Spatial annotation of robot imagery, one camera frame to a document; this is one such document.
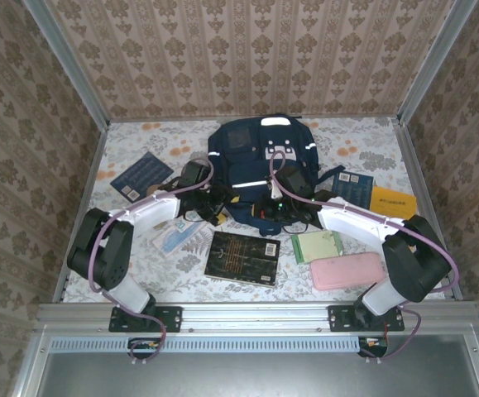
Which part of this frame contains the grey metal sheet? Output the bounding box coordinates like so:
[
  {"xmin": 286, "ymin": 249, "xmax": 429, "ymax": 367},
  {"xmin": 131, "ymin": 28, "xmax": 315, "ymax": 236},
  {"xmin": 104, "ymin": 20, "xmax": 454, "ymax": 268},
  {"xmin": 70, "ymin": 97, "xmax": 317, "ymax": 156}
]
[{"xmin": 13, "ymin": 351, "xmax": 479, "ymax": 397}]

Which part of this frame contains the light green notebook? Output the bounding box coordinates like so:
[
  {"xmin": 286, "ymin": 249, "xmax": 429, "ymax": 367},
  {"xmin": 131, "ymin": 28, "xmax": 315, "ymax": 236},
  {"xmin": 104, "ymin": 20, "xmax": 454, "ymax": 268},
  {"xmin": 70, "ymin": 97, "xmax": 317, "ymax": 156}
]
[{"xmin": 290, "ymin": 229, "xmax": 346, "ymax": 265}]

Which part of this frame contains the pink pencil case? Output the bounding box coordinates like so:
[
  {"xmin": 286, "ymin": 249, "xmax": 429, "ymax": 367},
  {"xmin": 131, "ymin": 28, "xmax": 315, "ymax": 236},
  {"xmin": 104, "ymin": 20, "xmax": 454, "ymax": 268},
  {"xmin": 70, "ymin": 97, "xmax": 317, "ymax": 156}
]
[{"xmin": 309, "ymin": 251, "xmax": 387, "ymax": 291}]

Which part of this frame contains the navy blue backpack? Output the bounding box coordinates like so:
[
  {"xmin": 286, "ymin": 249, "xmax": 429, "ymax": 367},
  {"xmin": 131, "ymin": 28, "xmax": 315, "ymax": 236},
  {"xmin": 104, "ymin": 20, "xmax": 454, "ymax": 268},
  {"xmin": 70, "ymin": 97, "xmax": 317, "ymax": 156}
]
[{"xmin": 207, "ymin": 115, "xmax": 347, "ymax": 240}]

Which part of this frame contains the black book with gold print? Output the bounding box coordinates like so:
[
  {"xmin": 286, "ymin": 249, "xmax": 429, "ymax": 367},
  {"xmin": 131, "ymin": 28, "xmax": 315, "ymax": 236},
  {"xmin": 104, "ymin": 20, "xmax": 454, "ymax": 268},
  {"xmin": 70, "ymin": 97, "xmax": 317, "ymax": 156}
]
[{"xmin": 204, "ymin": 230, "xmax": 282, "ymax": 288}]

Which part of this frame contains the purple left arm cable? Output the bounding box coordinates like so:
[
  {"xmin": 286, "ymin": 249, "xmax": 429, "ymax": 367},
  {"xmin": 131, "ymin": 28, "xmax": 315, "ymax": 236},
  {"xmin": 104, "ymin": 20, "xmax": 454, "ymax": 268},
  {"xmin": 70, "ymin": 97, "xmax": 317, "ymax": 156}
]
[{"xmin": 88, "ymin": 157, "xmax": 216, "ymax": 367}]

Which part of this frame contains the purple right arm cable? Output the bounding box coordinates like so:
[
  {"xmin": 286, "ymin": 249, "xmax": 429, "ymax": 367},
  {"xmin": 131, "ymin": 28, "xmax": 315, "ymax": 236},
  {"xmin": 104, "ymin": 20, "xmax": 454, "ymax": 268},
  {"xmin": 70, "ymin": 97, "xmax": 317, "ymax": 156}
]
[{"xmin": 268, "ymin": 151, "xmax": 460, "ymax": 366}]

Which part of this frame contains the aluminium side rail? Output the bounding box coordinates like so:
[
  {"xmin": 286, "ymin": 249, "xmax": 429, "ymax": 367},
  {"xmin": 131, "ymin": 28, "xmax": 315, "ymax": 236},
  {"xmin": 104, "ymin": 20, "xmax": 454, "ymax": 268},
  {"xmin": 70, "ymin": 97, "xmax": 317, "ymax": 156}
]
[
  {"xmin": 51, "ymin": 122, "xmax": 110, "ymax": 303},
  {"xmin": 391, "ymin": 118, "xmax": 466, "ymax": 302}
]

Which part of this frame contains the aluminium front rail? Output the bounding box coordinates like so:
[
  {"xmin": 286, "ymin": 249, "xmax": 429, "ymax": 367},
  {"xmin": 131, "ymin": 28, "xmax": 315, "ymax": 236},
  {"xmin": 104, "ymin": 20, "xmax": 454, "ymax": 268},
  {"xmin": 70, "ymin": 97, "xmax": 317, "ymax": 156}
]
[{"xmin": 35, "ymin": 300, "xmax": 479, "ymax": 334}]

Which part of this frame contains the floral tablecloth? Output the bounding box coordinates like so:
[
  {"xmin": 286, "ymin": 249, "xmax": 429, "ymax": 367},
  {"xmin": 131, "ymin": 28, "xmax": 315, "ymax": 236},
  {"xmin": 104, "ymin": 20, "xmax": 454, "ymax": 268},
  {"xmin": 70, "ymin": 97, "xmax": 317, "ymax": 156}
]
[{"xmin": 63, "ymin": 117, "xmax": 457, "ymax": 304}]

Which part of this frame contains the aluminium corner post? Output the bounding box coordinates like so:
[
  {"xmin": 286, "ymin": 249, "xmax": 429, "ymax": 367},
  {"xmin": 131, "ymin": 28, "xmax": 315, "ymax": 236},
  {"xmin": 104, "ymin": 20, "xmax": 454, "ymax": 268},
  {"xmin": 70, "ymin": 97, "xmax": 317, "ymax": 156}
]
[
  {"xmin": 22, "ymin": 0, "xmax": 111, "ymax": 127},
  {"xmin": 396, "ymin": 0, "xmax": 479, "ymax": 124}
]

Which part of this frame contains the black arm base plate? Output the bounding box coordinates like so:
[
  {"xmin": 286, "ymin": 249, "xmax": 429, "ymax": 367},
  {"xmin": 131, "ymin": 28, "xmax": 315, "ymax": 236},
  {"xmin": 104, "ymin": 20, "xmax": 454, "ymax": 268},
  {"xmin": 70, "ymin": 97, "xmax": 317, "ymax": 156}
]
[
  {"xmin": 328, "ymin": 304, "xmax": 405, "ymax": 333},
  {"xmin": 108, "ymin": 304, "xmax": 182, "ymax": 333}
]

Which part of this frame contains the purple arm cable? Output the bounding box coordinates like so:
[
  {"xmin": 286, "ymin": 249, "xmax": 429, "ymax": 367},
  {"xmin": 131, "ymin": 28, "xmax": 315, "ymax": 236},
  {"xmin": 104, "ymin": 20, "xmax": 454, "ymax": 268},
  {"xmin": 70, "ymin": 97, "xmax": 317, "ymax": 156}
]
[
  {"xmin": 268, "ymin": 151, "xmax": 460, "ymax": 366},
  {"xmin": 88, "ymin": 157, "xmax": 216, "ymax": 367}
]

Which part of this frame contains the blue book with yellow label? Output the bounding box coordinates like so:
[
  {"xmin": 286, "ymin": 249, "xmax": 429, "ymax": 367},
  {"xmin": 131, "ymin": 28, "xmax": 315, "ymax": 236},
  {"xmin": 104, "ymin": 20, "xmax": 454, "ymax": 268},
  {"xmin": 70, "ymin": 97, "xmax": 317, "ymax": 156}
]
[{"xmin": 332, "ymin": 170, "xmax": 376, "ymax": 210}]

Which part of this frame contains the white slotted cable duct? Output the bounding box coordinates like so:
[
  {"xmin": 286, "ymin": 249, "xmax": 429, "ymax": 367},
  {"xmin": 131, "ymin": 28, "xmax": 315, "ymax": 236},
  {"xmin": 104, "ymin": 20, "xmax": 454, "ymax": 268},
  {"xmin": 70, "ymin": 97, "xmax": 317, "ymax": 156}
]
[{"xmin": 50, "ymin": 334, "xmax": 362, "ymax": 353}]

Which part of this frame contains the dark blue patterned book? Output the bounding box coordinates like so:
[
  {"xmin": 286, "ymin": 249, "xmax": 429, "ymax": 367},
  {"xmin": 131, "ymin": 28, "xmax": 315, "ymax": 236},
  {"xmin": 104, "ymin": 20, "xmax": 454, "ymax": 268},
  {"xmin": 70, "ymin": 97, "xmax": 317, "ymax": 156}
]
[{"xmin": 109, "ymin": 151, "xmax": 175, "ymax": 203}]

